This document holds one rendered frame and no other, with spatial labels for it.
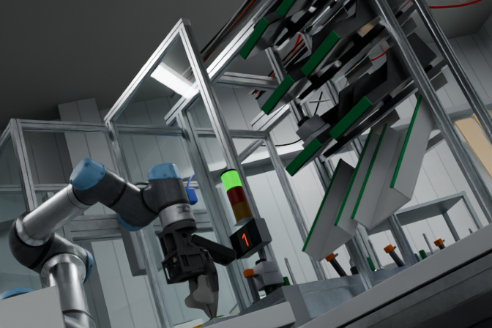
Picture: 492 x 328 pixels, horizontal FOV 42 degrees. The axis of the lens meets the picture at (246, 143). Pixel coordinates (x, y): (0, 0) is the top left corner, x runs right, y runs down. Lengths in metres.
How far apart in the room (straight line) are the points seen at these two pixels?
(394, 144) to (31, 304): 0.79
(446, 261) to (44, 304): 0.69
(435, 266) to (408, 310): 0.10
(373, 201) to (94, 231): 1.54
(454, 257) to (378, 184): 0.41
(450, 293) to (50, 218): 1.00
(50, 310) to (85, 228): 1.40
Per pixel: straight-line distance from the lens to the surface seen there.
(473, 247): 0.92
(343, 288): 1.42
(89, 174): 1.46
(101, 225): 2.64
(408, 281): 0.99
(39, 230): 1.69
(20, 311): 1.23
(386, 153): 1.37
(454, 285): 0.97
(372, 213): 1.26
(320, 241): 1.36
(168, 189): 1.44
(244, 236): 1.78
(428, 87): 1.31
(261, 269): 1.57
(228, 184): 1.83
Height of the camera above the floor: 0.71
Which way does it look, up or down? 24 degrees up
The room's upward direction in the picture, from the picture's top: 21 degrees counter-clockwise
